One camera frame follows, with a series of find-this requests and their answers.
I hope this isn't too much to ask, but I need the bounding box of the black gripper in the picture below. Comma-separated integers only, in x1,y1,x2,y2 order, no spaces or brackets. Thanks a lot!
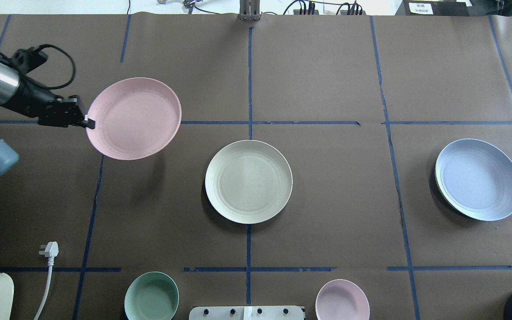
3,80,96,130

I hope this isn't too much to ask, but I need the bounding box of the pink plate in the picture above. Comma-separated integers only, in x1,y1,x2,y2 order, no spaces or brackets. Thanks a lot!
87,77,182,160

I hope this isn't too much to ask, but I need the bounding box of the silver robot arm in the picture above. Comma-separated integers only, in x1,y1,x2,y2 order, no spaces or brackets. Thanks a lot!
0,44,96,177

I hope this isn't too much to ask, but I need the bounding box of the cream plate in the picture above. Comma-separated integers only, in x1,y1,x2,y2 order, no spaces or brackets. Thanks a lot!
204,140,293,224

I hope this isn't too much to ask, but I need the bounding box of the green bowl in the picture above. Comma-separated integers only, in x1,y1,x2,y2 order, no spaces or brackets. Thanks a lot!
124,272,180,320

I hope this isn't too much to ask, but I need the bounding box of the pink bowl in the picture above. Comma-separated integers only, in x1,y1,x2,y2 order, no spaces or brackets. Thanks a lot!
315,279,370,320

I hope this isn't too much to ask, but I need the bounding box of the black box with white label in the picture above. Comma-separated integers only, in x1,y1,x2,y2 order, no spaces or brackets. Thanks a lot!
395,0,469,16

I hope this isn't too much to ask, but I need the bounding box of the light blue plate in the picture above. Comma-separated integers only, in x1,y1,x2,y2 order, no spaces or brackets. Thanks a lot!
434,138,512,221

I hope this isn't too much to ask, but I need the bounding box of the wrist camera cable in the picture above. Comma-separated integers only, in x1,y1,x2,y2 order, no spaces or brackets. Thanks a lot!
0,40,76,91

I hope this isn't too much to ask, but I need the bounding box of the white toaster cable with plug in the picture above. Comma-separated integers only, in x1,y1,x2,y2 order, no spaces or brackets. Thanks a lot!
33,241,59,320

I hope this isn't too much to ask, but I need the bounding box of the aluminium frame post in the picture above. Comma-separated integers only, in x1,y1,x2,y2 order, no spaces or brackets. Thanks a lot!
238,0,261,21

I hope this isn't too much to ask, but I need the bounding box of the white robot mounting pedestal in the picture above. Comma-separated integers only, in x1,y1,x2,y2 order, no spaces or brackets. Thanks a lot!
188,305,306,320

